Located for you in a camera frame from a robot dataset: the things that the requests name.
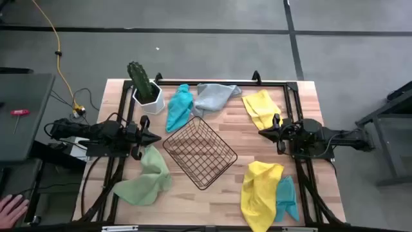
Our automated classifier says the black wire basket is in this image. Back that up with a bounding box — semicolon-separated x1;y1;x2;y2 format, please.
162;115;239;191

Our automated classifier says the yellow cable plug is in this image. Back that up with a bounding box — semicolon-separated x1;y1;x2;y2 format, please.
72;102;87;119

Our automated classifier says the dark grey desk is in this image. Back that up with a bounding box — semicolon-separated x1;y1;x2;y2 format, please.
0;73;56;164

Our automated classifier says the white faceted plant pot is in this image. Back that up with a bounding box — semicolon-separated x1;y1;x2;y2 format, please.
131;80;166;115

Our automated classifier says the light green microfiber towel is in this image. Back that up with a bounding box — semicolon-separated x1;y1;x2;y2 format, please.
112;144;173;207

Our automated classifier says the turquoise microfiber towel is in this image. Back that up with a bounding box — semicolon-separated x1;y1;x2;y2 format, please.
274;175;300;223
165;83;195;133

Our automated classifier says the red-handled hex key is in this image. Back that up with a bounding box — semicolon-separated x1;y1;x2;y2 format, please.
10;108;31;135

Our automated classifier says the black flat panel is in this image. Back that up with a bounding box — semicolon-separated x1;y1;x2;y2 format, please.
0;66;35;74

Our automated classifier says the white power box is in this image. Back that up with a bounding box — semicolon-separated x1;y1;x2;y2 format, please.
62;135;89;162

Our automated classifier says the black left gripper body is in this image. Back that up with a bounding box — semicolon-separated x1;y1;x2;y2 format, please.
120;121;144;152

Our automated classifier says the yellow microfiber towel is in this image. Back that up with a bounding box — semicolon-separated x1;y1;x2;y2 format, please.
241;89;284;131
240;160;285;232

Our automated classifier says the black aluminium table frame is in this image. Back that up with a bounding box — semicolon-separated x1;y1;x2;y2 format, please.
77;79;347;226

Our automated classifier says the black rig beam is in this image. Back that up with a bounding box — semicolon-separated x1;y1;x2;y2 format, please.
0;222;412;232

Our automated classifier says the black side table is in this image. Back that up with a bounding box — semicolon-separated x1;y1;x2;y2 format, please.
355;80;412;188

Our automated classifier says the green cactus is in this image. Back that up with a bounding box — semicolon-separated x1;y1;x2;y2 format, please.
126;61;155;101

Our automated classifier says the grey microfiber towel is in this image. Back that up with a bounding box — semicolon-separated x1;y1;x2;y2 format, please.
192;82;243;117

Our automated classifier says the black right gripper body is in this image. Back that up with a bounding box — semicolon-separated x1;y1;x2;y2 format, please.
279;118;305;153

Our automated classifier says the person's hand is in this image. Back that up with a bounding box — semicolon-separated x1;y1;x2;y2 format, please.
0;193;30;229

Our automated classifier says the yellow cable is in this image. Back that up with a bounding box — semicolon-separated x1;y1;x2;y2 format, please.
31;0;85;113

